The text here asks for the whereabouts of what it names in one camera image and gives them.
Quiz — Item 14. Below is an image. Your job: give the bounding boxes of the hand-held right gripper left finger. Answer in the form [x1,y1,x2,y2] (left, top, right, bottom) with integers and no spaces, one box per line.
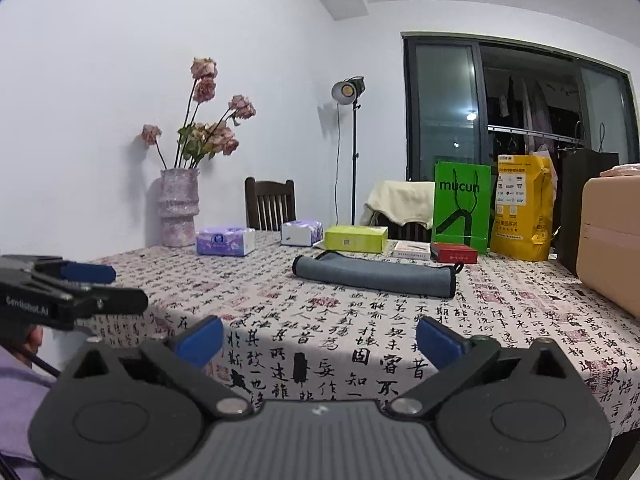
[64,316,252,419]

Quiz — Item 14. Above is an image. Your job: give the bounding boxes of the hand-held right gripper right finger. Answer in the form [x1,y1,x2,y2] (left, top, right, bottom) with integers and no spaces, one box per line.
[389,316,582,419]

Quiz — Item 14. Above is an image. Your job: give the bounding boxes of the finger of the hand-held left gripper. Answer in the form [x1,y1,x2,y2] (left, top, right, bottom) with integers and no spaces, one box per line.
[35,261,117,286]
[75,285,150,319]

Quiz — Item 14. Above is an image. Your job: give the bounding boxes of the grey pouch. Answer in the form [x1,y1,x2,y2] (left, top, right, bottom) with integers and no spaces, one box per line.
[292,250,459,300]

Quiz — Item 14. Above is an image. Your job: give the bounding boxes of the person's left forearm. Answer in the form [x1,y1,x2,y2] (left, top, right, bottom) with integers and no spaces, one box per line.
[0,327,58,480]

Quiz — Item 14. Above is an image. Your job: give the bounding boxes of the red flat box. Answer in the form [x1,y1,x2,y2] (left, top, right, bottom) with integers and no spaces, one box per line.
[429,242,479,265]

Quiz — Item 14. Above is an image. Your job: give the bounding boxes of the calligraphy print tablecloth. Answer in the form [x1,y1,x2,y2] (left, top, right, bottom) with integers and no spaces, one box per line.
[65,229,640,436]

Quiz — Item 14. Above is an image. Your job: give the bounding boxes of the white flat box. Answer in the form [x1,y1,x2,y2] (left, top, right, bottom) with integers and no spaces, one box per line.
[389,239,432,261]

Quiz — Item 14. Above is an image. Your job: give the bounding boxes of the purple tissue box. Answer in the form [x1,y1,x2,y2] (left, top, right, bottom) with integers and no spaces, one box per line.
[195,227,256,257]

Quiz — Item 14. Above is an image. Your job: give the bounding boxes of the pink speckled vase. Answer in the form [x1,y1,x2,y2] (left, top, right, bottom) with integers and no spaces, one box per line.
[158,167,201,249]

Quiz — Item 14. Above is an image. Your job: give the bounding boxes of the dark wooden chair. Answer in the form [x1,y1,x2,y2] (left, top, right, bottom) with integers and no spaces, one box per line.
[244,177,296,233]
[369,210,434,244]

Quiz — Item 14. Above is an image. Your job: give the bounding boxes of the yellow-green box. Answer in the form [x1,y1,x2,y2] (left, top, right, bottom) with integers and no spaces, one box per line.
[323,224,390,255]

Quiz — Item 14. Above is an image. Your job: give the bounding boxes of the green paper bag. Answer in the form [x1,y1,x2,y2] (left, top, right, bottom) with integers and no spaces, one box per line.
[431,160,492,255]

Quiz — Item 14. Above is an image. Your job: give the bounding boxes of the cream cloth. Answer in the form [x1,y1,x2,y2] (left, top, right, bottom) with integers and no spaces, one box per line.
[363,180,436,231]

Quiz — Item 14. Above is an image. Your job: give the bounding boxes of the white purple tissue pack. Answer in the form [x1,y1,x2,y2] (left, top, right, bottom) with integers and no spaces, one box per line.
[279,219,324,247]

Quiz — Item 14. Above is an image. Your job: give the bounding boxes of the yellow plastic bag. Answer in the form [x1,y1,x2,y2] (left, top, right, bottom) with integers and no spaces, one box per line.
[489,154,556,263]

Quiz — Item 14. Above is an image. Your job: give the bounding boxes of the dried pink flowers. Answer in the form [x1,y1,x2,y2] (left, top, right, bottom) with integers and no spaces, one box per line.
[140,57,257,171]

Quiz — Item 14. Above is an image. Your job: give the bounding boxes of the black paper bag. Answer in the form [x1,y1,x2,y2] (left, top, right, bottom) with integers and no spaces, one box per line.
[556,149,621,277]

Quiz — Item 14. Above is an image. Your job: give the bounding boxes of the beige cardboard box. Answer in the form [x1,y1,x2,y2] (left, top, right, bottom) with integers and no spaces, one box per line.
[574,174,640,322]

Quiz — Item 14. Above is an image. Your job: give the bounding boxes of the dark framed sliding window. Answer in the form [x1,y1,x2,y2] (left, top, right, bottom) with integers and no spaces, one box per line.
[401,31,640,202]

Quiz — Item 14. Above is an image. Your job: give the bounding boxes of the pink cloth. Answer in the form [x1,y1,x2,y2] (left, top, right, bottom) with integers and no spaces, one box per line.
[599,162,640,179]

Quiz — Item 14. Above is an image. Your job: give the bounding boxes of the hanging pale garment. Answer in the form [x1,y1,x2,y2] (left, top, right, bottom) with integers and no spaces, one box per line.
[520,77,552,153]

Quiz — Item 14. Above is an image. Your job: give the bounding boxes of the studio light on stand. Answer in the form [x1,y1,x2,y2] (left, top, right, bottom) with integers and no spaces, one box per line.
[330,75,367,227]

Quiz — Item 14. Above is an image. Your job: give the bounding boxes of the metal clothes rail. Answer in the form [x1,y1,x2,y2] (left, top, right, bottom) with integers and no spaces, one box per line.
[487,124,603,147]

